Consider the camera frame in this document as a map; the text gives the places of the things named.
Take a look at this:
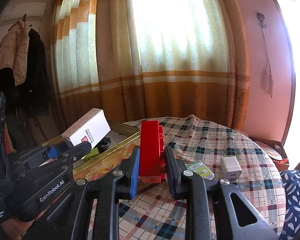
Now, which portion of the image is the lime green block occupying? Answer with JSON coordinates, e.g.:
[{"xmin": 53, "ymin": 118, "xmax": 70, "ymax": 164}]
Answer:
[{"xmin": 83, "ymin": 147, "xmax": 100, "ymax": 162}]

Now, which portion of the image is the black hair claw clip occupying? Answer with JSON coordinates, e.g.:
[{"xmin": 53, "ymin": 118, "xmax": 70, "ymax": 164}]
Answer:
[{"xmin": 97, "ymin": 137, "xmax": 111, "ymax": 152}]

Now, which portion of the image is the plaid tablecloth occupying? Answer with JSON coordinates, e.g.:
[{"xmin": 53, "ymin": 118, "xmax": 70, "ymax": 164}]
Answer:
[{"xmin": 119, "ymin": 115, "xmax": 286, "ymax": 239}]

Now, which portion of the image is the beige hanging jacket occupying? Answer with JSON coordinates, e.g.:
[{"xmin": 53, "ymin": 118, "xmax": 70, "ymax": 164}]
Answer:
[{"xmin": 0, "ymin": 20, "xmax": 31, "ymax": 86}]

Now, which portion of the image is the dark hanging coat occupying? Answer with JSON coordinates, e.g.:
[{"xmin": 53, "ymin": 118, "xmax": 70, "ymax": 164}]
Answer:
[{"xmin": 0, "ymin": 29, "xmax": 52, "ymax": 118}]

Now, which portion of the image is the person's left hand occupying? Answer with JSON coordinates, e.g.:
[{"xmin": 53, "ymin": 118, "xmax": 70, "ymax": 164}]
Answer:
[{"xmin": 1, "ymin": 209, "xmax": 47, "ymax": 240}]

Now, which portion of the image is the green floss pick case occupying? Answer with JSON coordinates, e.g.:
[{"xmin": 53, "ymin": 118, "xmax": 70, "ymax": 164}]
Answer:
[{"xmin": 186, "ymin": 160, "xmax": 215, "ymax": 180}]

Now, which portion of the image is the gold metal tin tray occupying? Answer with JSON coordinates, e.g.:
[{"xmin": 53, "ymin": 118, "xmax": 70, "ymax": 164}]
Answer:
[{"xmin": 39, "ymin": 119, "xmax": 142, "ymax": 183}]

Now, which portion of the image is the blue leaf pattern cushion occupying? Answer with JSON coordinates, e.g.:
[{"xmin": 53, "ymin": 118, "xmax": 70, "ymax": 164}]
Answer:
[{"xmin": 279, "ymin": 170, "xmax": 300, "ymax": 239}]

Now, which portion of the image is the white charger adapter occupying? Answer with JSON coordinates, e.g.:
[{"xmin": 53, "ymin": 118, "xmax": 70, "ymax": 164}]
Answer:
[{"xmin": 220, "ymin": 156, "xmax": 242, "ymax": 180}]

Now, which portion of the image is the orange and cream curtain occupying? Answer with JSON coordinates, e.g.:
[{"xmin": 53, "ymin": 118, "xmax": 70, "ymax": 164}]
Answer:
[{"xmin": 50, "ymin": 0, "xmax": 250, "ymax": 131}]

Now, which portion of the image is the red toy brick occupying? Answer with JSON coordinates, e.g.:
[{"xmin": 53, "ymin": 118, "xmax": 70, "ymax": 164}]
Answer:
[{"xmin": 139, "ymin": 120, "xmax": 166, "ymax": 184}]

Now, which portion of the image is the white cardboard box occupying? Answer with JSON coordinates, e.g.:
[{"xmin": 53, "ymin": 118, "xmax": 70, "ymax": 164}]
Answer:
[{"xmin": 61, "ymin": 108, "xmax": 111, "ymax": 148}]

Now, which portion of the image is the wall hook with tassel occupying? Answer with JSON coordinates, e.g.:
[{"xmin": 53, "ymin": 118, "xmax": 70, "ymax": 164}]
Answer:
[{"xmin": 256, "ymin": 12, "xmax": 274, "ymax": 98}]

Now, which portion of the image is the white air conditioner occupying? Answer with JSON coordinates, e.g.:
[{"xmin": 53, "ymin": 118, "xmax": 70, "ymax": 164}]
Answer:
[{"xmin": 0, "ymin": 2, "xmax": 46, "ymax": 25}]

